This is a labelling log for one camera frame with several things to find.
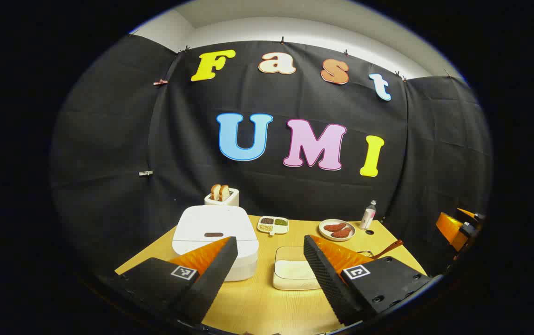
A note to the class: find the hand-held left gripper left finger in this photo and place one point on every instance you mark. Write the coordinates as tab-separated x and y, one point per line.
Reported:
211	274

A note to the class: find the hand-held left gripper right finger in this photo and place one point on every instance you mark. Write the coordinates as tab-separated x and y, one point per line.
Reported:
327	279

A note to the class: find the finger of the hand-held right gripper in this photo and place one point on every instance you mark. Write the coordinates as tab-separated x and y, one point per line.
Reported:
471	215
450	230

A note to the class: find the white rice heap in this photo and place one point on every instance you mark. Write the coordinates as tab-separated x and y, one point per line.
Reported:
294	270

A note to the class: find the white rice cooker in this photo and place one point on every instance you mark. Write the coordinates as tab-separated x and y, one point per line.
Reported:
211	221

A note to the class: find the brown wooden spoon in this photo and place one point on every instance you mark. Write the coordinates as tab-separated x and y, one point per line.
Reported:
390	248

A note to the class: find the clear plastic rice container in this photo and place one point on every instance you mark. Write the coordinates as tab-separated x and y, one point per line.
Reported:
290	253

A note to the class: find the white round plate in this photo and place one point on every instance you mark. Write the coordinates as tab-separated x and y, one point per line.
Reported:
325	234

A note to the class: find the red meat piece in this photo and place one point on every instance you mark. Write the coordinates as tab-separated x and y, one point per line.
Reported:
335	227
342	233

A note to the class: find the small pink label bottle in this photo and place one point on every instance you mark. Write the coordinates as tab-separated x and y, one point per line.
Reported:
368	217

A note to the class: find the white divided grain dish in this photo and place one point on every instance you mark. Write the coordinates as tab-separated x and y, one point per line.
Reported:
273	225

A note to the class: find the white toaster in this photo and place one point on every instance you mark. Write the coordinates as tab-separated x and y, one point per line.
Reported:
232	199

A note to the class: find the toasted bread slice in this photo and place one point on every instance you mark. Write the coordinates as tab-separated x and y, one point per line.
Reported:
215	191
225	192

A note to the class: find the silver cloth clip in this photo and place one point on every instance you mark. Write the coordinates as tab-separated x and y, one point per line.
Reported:
145	173

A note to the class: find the black backdrop cloth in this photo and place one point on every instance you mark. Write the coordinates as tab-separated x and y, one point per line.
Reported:
108	139

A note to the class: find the pink cloth clip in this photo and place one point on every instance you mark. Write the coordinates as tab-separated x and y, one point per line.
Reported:
160	82

